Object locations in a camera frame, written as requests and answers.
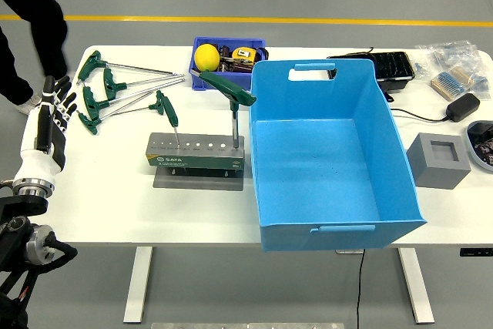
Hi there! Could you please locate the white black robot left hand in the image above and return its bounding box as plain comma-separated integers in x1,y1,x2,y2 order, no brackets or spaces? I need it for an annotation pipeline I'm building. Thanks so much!
15,74,78,183

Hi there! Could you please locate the small green T-handle hex key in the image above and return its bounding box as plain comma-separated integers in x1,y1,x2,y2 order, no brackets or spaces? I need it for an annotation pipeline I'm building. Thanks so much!
160,94,182,149
113,89,166,116

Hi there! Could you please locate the grey green hex key holder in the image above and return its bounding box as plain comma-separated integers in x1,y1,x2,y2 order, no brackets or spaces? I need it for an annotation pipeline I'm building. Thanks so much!
146,132,246,191

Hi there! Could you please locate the thick green T-handle hex key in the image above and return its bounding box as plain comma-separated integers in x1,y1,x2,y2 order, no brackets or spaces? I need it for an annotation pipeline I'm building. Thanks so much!
199,69,257,152

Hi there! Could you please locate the light blue plastic box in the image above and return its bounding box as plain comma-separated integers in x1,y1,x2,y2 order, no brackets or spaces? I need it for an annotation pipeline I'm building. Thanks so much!
249,58,428,253

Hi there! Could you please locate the person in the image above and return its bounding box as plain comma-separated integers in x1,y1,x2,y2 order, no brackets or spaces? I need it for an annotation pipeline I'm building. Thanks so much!
0,0,70,115

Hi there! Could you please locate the white table leg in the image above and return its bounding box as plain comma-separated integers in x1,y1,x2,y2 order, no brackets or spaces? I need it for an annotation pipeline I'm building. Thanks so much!
398,247,435,325
122,246,154,324

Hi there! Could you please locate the dark blue plastic bin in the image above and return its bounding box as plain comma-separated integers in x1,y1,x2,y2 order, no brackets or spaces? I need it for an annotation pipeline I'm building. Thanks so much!
188,36,267,92

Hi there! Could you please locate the yellow lemon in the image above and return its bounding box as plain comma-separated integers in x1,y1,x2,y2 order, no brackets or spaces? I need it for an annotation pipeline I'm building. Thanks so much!
193,43,221,72

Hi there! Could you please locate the yellow tape measure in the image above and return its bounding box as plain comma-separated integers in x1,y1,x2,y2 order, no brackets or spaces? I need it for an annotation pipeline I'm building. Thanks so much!
231,46,258,65

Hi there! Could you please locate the black flat case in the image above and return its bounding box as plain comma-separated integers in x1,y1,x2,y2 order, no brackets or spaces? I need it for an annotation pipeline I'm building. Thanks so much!
327,50,417,93

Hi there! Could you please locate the grey cube with recess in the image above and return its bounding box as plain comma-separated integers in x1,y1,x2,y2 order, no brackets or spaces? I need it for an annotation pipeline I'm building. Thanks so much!
406,132,472,190

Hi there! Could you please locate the beige component strip pack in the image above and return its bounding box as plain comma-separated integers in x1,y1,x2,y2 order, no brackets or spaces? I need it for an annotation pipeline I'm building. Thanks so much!
430,65,477,101

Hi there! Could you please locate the black power adapter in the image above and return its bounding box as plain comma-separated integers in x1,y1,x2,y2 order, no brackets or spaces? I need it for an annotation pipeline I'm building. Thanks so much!
445,92,481,123

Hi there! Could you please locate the clear bag of blue parts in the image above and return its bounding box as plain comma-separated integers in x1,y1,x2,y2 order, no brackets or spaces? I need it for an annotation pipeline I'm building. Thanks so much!
468,69,493,95
414,39,488,76

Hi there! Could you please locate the round grey tray with parts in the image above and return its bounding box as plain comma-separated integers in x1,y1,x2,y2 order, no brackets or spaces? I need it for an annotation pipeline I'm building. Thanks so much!
464,119,493,171

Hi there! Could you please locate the black table control panel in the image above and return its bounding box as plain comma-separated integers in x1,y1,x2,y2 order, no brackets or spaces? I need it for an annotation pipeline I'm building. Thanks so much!
459,247,493,257

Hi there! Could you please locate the black hanging cable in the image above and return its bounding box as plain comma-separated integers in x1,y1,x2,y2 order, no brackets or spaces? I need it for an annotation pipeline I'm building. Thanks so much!
356,250,366,329

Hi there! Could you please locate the black adapter cable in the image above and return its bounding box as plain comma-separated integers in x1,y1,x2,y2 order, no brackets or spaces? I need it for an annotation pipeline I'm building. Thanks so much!
388,107,450,123

